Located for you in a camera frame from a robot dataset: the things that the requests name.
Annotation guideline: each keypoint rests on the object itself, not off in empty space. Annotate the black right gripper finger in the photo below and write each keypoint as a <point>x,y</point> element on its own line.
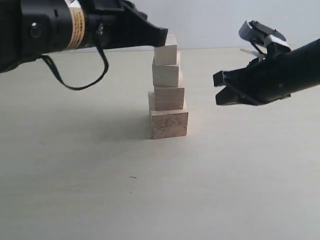
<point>227,96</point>

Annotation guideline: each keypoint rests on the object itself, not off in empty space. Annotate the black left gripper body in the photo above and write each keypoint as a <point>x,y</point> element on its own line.
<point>114,24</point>

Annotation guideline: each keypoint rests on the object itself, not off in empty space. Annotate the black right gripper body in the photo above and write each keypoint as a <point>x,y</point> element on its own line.
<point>256,82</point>

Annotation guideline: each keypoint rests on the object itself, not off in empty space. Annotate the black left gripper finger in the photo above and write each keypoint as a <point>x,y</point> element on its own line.
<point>156,36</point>

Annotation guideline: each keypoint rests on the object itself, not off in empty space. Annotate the small wooden cube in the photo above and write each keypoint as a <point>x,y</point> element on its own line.
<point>167,54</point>

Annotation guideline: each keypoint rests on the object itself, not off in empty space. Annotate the medium wooden cube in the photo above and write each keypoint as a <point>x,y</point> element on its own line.
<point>166,75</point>

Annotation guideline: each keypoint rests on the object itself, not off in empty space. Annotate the medium-large wooden cube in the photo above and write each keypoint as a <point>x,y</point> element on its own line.
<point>169,98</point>

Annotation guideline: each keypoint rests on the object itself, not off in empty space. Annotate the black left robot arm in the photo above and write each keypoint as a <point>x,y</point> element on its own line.
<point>32,28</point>

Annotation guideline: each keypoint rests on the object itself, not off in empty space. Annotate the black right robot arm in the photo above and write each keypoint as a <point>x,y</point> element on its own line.
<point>280,74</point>

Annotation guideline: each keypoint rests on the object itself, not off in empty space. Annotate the large wooden cube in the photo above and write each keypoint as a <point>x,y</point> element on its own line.
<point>167,123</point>

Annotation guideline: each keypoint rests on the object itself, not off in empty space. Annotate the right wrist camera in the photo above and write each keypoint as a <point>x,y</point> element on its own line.
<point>258,34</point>

